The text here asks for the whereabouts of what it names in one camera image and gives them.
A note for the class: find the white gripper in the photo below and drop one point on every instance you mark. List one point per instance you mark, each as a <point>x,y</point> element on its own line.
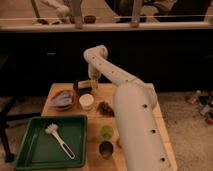
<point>94,76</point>

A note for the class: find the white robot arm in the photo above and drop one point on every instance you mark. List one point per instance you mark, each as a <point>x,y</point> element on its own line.
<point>133,104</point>

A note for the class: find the grey cloth in bowl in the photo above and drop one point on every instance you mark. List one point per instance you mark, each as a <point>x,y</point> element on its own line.
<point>62,100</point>

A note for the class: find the white cup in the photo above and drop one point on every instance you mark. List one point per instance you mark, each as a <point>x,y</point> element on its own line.
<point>86,101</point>

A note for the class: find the brown pine cone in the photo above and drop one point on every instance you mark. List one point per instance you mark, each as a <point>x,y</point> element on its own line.
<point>105,109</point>

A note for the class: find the white dish brush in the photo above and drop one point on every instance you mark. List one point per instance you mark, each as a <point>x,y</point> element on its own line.
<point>52,130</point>

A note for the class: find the dark metal cup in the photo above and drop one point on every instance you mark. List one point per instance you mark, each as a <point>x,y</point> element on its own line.
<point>106,149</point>

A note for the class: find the green tray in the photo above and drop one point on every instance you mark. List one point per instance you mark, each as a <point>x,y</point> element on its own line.
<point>40,150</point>

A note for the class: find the clutter on floor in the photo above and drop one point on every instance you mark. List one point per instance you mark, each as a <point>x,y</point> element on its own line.
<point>205,102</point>

